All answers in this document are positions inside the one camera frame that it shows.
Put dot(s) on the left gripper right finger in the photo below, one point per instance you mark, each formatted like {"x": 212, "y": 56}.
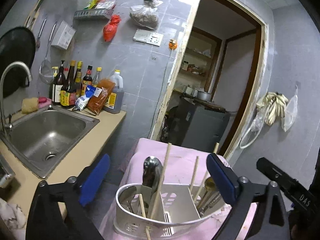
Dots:
{"x": 269, "y": 219}

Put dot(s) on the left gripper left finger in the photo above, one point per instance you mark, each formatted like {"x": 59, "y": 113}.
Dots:
{"x": 57, "y": 210}

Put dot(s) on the brass spoon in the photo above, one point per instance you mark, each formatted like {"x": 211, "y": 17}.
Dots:
{"x": 210, "y": 189}

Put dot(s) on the metal fork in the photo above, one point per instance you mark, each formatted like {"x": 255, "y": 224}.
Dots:
{"x": 210, "y": 204}

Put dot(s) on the wooden chopstick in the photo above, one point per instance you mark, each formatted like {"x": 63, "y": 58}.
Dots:
{"x": 194, "y": 174}
{"x": 157, "y": 197}
{"x": 216, "y": 147}

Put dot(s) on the white plastic utensil caddy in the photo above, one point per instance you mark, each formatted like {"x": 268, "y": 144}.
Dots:
{"x": 176, "y": 215}

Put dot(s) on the dark metal knife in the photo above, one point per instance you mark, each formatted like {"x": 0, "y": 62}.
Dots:
{"x": 128, "y": 199}

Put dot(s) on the right hand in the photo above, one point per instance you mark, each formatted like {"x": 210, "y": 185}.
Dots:
{"x": 302, "y": 227}

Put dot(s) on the white rag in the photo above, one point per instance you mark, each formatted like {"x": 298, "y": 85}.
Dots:
{"x": 13, "y": 220}

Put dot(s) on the stainless steel sink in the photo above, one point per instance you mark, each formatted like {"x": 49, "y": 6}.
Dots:
{"x": 40, "y": 140}

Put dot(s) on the white mesh bag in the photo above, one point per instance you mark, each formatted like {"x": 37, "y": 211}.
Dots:
{"x": 291, "y": 111}

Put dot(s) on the chrome faucet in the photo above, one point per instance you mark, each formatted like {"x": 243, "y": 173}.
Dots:
{"x": 12, "y": 75}

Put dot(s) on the blue white packet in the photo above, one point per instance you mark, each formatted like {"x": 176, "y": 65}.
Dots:
{"x": 83, "y": 100}

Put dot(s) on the yellow sponge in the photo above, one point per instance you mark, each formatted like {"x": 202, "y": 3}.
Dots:
{"x": 30, "y": 105}

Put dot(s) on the orange spice bag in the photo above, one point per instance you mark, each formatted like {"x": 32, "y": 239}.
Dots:
{"x": 102, "y": 92}

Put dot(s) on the grey metal cabinet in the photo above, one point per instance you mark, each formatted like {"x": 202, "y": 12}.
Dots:
{"x": 197, "y": 126}

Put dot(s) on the dark soy sauce bottle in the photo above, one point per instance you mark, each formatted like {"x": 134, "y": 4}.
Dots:
{"x": 68, "y": 90}

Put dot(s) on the large oil jug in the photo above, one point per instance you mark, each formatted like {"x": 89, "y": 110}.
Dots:
{"x": 114, "y": 101}

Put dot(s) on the metal strainer ladle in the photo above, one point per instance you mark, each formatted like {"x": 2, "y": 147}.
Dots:
{"x": 45, "y": 70}

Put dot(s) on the black wok pan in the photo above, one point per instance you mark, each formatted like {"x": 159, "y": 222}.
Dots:
{"x": 18, "y": 44}

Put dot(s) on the red plastic bag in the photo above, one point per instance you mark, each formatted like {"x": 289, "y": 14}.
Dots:
{"x": 109, "y": 30}

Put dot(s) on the hanging bag of dried goods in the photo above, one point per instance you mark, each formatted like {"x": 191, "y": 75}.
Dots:
{"x": 146, "y": 15}

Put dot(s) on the white wall box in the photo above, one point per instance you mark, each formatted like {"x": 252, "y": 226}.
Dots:
{"x": 63, "y": 36}

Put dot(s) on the wall socket plate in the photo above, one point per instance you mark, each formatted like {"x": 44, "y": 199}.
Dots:
{"x": 148, "y": 37}

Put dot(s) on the orange wall hook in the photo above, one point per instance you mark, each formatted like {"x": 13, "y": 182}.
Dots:
{"x": 172, "y": 44}

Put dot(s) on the grey wall shelf rack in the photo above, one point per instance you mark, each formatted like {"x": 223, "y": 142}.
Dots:
{"x": 93, "y": 14}

